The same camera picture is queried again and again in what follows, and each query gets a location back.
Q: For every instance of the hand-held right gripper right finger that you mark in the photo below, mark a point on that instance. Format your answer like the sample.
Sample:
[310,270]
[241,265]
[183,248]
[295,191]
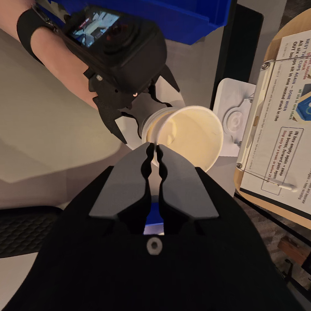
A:
[187,189]

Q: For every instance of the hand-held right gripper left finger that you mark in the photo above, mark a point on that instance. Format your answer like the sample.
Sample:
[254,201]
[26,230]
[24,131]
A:
[121,189]

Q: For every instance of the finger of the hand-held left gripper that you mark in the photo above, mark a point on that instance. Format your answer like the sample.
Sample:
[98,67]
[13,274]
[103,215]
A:
[132,129]

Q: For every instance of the stack of nested white cups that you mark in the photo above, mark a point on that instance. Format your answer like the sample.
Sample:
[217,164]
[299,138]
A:
[150,124]

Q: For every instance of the blue plastic bin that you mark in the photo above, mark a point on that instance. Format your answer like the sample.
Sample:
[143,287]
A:
[184,19]
[154,214]

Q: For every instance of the person's left hand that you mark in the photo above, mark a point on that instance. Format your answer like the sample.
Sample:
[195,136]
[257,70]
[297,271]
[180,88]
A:
[68,77]

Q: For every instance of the white board stand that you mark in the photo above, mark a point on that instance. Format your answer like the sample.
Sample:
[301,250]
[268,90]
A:
[233,121]

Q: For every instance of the black wristband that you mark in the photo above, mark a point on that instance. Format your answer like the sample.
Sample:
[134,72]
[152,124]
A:
[24,34]

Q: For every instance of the black textured pad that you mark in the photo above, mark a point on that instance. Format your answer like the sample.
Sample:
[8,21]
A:
[24,231]

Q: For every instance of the wooden instruction board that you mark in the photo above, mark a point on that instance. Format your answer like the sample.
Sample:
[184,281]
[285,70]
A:
[282,121]

